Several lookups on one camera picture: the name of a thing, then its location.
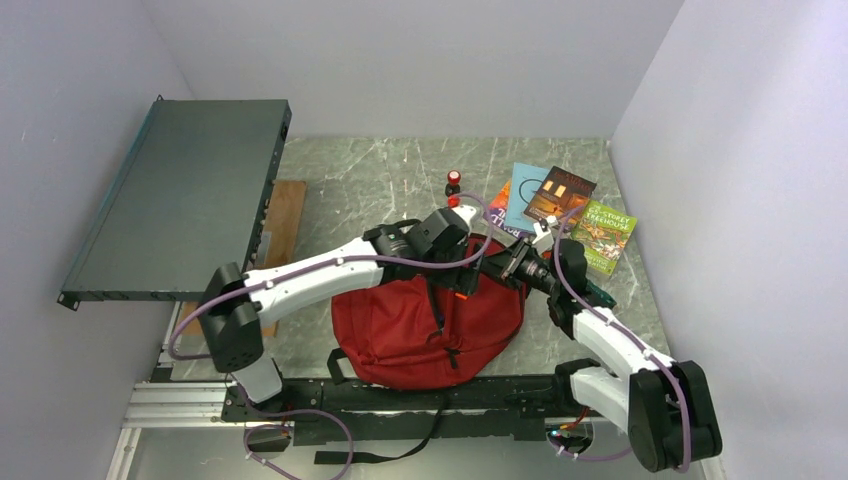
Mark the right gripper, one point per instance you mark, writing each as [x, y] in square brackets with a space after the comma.
[505, 264]

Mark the dark house cover book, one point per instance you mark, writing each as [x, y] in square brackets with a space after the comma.
[557, 193]

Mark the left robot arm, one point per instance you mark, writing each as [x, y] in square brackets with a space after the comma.
[237, 306]

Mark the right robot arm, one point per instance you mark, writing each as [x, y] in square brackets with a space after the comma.
[664, 406]

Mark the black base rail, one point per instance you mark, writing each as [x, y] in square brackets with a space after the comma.
[519, 407]

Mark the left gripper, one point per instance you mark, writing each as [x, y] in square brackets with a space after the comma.
[461, 279]

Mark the red black stamp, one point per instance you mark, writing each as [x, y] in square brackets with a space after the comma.
[453, 179]

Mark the dark grey rack server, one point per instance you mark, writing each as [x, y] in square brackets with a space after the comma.
[189, 197]

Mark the red backpack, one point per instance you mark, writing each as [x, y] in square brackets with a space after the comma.
[411, 335]

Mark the light blue booklet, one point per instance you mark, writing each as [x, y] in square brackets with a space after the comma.
[525, 181]

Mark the green handled screwdriver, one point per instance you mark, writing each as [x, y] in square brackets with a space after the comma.
[597, 297]

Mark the wooden board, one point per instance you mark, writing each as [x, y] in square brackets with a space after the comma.
[279, 227]

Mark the purple Roald Dahl book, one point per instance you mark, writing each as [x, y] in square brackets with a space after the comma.
[500, 212]

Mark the green Treehouse book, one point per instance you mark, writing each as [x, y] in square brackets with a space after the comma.
[604, 232]

